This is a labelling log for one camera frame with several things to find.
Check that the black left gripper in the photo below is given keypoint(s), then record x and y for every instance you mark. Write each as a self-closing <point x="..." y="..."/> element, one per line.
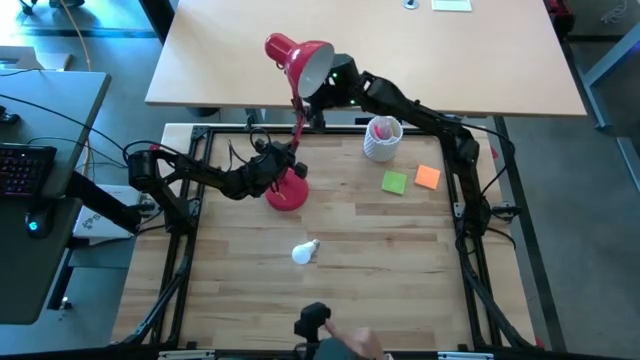
<point x="267" y="167"/>

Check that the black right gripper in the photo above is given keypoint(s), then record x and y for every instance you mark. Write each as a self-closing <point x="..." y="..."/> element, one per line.
<point x="330" y="92"/>

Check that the red desk lamp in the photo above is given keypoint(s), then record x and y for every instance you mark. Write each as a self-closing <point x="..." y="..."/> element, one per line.
<point x="287" y="195"/>

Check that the white lightbulb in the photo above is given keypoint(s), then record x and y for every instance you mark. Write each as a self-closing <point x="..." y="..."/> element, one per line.
<point x="301" y="254"/>

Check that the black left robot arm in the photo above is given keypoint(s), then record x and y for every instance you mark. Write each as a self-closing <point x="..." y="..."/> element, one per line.
<point x="200" y="172"/>

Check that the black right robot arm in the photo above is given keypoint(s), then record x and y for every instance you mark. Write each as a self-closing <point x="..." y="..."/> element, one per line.
<point x="415" y="112"/>

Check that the pink marker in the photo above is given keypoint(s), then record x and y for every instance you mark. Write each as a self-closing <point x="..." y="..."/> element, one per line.
<point x="381" y="132"/>

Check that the white textured cup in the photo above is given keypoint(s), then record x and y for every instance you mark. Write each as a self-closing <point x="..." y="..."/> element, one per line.
<point x="382" y="151"/>

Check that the green sticky note pad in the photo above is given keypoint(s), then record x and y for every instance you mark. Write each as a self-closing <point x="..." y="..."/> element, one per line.
<point x="394" y="182"/>

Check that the orange sticky note pad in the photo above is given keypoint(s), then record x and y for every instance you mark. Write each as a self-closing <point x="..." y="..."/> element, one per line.
<point x="427" y="177"/>

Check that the red table clamp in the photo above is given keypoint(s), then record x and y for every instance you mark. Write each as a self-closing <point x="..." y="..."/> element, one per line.
<point x="539" y="343"/>
<point x="155" y="147"/>

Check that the silver desk grommet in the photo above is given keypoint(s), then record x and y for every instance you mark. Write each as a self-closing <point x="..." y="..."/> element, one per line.
<point x="410" y="4"/>

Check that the large light wooden desk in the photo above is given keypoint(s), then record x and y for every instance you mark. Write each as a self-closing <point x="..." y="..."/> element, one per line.
<point x="450" y="60"/>

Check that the white paper pad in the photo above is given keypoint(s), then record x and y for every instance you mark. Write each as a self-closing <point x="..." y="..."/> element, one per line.
<point x="450" y="5"/>

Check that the white printed box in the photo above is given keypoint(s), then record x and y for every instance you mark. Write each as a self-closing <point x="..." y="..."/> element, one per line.
<point x="117" y="192"/>

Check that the black desk leg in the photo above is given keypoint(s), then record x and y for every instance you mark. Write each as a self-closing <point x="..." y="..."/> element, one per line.
<point x="156" y="20"/>

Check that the person's hand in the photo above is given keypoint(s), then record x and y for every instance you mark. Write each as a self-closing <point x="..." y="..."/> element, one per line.
<point x="357" y="342"/>

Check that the grey side desk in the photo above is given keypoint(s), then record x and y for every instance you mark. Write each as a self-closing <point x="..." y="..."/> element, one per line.
<point x="45" y="110"/>

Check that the black and red chair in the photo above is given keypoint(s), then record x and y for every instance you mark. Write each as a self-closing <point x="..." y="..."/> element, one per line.
<point x="559" y="17"/>

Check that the black computer mouse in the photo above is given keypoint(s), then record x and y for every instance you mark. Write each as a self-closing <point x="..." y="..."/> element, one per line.
<point x="36" y="225"/>

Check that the black keyboard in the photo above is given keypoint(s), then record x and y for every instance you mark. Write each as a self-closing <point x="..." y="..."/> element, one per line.
<point x="25" y="170"/>

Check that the black aluminium table frame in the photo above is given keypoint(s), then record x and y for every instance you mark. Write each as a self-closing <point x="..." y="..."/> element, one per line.
<point x="200" y="132"/>

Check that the black table-level camera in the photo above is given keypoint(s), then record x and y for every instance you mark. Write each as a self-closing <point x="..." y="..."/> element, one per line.
<point x="312" y="317"/>

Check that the silver metal bracket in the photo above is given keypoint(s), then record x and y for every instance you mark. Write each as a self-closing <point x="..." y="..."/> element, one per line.
<point x="465" y="356"/>
<point x="185" y="355"/>

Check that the grey metal desk frame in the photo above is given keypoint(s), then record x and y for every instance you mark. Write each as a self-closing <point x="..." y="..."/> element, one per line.
<point x="612" y="55"/>

